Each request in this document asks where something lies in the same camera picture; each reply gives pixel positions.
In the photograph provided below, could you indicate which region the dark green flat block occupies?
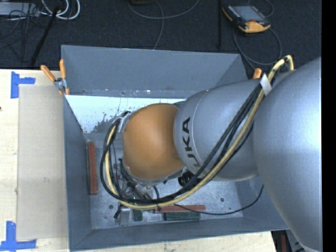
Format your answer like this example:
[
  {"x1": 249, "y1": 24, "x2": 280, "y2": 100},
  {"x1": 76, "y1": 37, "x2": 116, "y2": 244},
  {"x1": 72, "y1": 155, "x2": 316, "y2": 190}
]
[{"x1": 163, "y1": 212, "x2": 202, "y2": 222}]

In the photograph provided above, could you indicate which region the red-brown flat block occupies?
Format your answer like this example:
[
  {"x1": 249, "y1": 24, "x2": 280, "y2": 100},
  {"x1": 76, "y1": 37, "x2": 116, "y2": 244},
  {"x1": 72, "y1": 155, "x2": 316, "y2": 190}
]
[
  {"x1": 87, "y1": 140, "x2": 99, "y2": 196},
  {"x1": 154, "y1": 204, "x2": 206, "y2": 214}
]

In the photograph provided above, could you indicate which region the brown cardboard board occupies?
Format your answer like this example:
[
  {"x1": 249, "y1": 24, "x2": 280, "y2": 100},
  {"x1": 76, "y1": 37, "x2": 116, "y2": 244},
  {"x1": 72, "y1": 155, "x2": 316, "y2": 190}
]
[{"x1": 15, "y1": 84, "x2": 69, "y2": 243}]

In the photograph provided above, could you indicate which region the grey metal bin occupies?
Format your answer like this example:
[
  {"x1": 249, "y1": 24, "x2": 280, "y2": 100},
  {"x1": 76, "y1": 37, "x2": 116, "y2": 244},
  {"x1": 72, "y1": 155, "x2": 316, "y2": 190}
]
[{"x1": 60, "y1": 45, "x2": 290, "y2": 252}]

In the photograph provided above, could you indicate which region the black cylinder on white bracket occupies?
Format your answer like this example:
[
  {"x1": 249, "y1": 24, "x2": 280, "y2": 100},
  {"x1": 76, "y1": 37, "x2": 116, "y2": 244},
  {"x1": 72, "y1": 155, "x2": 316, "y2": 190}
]
[{"x1": 177, "y1": 170, "x2": 196, "y2": 188}]

